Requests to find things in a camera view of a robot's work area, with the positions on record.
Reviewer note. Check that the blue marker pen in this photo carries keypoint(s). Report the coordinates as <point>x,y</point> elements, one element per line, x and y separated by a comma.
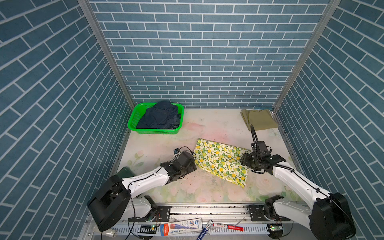
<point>205,230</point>

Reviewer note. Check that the red marker pen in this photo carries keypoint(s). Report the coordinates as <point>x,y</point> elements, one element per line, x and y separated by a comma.
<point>229,227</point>

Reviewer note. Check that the green plastic basket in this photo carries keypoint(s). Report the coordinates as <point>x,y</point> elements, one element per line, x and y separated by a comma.
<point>138,113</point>

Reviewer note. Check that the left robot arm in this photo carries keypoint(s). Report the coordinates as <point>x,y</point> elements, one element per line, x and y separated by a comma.
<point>115,198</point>

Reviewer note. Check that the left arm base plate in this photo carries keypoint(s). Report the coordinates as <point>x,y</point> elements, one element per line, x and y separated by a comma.
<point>155,215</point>

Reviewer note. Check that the red blue toothpaste box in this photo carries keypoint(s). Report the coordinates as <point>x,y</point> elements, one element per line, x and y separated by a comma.
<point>181,227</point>

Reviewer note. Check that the aluminium rail frame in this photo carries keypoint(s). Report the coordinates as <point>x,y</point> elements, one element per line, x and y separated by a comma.
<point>229,214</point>

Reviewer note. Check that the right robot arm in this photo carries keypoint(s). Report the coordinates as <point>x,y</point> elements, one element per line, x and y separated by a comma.
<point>327,215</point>

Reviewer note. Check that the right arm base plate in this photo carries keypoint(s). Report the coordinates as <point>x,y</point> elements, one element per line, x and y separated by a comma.
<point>257,214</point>

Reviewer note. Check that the yellow floral skirt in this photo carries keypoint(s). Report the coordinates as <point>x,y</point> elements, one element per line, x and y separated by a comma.
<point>221,160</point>

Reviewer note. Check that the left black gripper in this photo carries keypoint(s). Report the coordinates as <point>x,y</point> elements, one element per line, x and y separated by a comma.
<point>192,166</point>

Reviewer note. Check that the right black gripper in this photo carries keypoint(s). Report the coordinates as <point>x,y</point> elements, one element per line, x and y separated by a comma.
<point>244,160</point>

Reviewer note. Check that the dark navy skirt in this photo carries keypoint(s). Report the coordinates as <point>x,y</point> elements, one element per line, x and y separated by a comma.
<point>163,115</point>

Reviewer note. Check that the olive green skirt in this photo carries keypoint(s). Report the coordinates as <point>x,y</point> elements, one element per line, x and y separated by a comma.
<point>260,119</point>

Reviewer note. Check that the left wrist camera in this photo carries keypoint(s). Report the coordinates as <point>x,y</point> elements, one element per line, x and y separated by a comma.
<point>177,152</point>

